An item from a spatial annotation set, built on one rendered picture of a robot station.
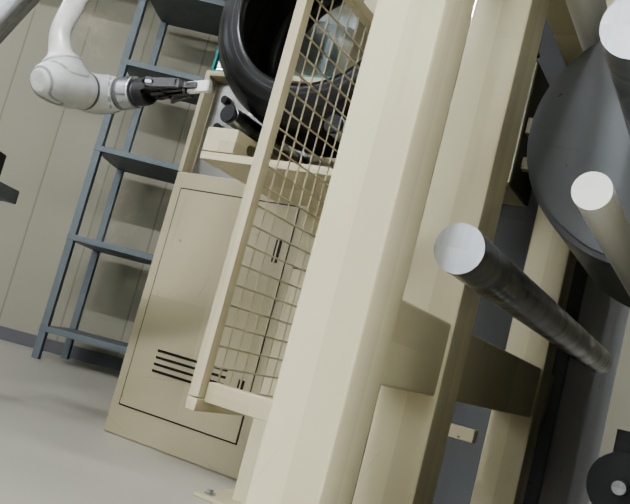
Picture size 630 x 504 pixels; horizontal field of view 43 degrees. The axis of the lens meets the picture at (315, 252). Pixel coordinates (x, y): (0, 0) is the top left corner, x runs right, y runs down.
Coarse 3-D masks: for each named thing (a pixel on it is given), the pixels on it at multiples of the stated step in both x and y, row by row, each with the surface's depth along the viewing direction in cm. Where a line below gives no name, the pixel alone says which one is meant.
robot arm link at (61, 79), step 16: (64, 0) 212; (80, 0) 214; (64, 16) 208; (64, 32) 206; (48, 48) 206; (64, 48) 205; (48, 64) 199; (64, 64) 201; (80, 64) 206; (32, 80) 199; (48, 80) 198; (64, 80) 200; (80, 80) 204; (96, 80) 211; (48, 96) 200; (64, 96) 202; (80, 96) 205; (96, 96) 210
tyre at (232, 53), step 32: (256, 0) 202; (288, 0) 211; (320, 0) 211; (224, 32) 188; (256, 32) 207; (224, 64) 188; (256, 64) 209; (256, 96) 180; (288, 96) 176; (320, 96) 173; (288, 128) 181; (320, 128) 177
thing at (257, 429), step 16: (368, 0) 217; (368, 32) 215; (352, 48) 216; (352, 64) 215; (304, 240) 209; (304, 272) 207; (288, 288) 208; (288, 336) 204; (272, 352) 205; (272, 368) 204; (272, 384) 203; (256, 432) 202; (256, 448) 201; (240, 480) 201; (240, 496) 200
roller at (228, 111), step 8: (224, 112) 183; (232, 112) 182; (240, 112) 184; (224, 120) 183; (232, 120) 182; (240, 120) 184; (248, 120) 187; (240, 128) 186; (248, 128) 187; (256, 128) 190; (248, 136) 190; (256, 136) 191; (280, 144) 200; (272, 152) 200; (288, 152) 204; (296, 152) 208; (288, 160) 206; (296, 160) 208
